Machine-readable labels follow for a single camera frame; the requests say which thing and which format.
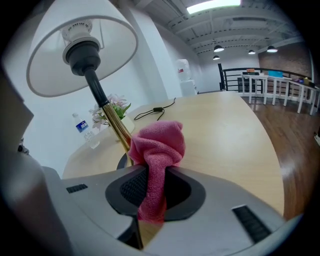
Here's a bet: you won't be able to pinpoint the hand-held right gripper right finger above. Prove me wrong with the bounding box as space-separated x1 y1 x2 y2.
143 166 287 256

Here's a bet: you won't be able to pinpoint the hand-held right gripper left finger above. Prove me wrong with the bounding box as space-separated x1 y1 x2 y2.
42 165 148 256

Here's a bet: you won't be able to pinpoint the pink cloth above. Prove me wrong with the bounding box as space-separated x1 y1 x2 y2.
127 120 187 223

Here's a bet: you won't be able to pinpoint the white table lamp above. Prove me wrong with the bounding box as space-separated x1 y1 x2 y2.
26 0 139 171

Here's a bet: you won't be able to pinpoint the clear water bottle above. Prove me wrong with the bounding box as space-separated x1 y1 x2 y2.
71 112 101 150

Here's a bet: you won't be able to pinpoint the pink flowers in cream pot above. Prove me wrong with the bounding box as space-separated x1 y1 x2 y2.
88 93 136 135

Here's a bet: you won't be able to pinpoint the white water dispenser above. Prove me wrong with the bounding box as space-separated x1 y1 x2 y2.
179 79 198 98

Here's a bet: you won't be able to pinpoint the black railing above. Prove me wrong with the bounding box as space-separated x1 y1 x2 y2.
217 63 313 92

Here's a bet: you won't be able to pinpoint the white table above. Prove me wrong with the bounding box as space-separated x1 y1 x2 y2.
287 83 320 116
266 76 292 107
241 73 268 105

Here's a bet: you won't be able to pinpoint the clear water jug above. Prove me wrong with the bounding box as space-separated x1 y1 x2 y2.
176 58 191 82

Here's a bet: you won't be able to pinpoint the long ceiling light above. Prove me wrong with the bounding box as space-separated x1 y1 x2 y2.
186 0 241 15

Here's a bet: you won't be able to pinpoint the black lamp power cable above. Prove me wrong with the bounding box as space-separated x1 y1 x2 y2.
133 97 177 122

